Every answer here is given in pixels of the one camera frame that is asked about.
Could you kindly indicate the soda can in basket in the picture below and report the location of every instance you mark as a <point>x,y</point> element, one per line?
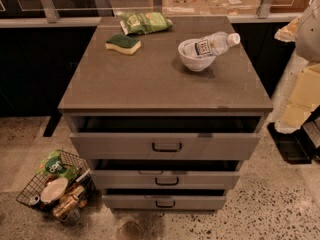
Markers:
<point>35,201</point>

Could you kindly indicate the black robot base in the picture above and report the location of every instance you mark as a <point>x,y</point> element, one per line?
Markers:
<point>303,145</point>

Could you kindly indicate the clear plastic water bottle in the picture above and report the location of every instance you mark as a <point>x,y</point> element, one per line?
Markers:
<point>212,45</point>

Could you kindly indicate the green chip bag in basket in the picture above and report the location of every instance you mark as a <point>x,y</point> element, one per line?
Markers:
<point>53,165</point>

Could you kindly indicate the green and yellow sponge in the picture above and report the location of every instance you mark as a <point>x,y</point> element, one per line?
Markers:
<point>123,44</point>

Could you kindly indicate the white ceramic bowl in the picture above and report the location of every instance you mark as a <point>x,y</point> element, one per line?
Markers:
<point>194,64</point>

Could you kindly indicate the bottom grey drawer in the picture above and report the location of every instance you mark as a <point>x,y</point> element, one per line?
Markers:
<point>164,199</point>

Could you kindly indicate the green snack bag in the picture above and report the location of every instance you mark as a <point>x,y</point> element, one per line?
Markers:
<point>144,23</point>

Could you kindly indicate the grey drawer cabinet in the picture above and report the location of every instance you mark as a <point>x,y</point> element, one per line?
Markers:
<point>154,81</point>

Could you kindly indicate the top grey drawer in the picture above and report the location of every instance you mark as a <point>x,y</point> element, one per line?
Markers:
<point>166,138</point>

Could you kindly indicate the middle grey drawer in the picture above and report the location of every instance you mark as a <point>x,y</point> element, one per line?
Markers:
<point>166,174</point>

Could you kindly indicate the black wire basket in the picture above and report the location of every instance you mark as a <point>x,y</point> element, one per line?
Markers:
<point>82,187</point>

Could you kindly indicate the white bowl in basket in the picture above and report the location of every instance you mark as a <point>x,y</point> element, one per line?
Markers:
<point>54,190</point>

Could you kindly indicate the gold wrapped bottle in basket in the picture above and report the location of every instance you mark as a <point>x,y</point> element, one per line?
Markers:
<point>63,209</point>

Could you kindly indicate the grey drawer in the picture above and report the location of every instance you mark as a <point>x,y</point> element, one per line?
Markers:
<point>166,174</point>
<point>164,199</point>
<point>166,138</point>

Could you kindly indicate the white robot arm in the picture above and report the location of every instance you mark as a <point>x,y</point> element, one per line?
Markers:
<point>298,92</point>

